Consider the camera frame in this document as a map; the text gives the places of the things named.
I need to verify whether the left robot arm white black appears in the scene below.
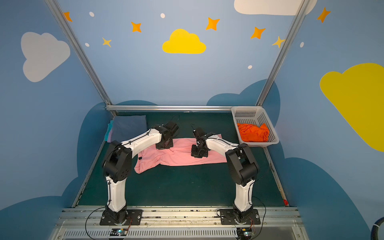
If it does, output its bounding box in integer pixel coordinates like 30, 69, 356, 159
103, 121, 179, 225

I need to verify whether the right green circuit board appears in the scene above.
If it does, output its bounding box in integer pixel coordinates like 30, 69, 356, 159
236, 228, 255, 240

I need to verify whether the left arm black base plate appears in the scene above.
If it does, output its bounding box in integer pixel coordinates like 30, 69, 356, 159
100, 208, 143, 226

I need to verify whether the orange t shirt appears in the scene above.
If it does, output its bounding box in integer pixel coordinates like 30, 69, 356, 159
237, 124, 270, 143

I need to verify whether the aluminium frame left post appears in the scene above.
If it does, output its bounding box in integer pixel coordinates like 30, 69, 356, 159
45, 0, 113, 107

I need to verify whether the aluminium frame back crossbar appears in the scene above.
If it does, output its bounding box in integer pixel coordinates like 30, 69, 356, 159
106, 105, 261, 112

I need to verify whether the folded teal t shirt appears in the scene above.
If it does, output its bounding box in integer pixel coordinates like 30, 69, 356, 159
104, 120, 114, 143

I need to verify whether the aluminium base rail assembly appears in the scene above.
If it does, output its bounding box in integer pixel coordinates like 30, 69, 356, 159
49, 206, 309, 240

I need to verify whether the aluminium frame post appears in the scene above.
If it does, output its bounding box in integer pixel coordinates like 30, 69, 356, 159
255, 0, 311, 107
45, 0, 113, 107

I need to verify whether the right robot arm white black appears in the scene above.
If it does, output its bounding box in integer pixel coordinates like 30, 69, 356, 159
191, 128, 260, 224

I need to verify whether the green circuit board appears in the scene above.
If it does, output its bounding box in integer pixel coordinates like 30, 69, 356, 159
110, 229, 129, 237
236, 228, 255, 240

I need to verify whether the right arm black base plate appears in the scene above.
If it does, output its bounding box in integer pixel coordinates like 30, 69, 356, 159
217, 209, 261, 225

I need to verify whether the white plastic laundry basket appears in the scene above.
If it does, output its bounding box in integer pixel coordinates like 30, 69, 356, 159
231, 106, 280, 147

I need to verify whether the pink t shirt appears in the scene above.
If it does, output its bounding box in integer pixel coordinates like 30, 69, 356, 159
134, 138, 227, 174

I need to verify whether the aluminium frame right post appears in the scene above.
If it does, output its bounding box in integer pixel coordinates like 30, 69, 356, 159
255, 0, 311, 107

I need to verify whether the folded grey blue t shirt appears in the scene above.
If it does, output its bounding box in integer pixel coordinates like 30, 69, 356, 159
107, 115, 148, 143

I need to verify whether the left green circuit board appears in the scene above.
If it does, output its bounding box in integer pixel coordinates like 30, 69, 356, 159
110, 229, 129, 237

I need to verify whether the black hose bottom right corner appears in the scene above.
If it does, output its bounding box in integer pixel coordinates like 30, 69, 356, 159
370, 216, 384, 240

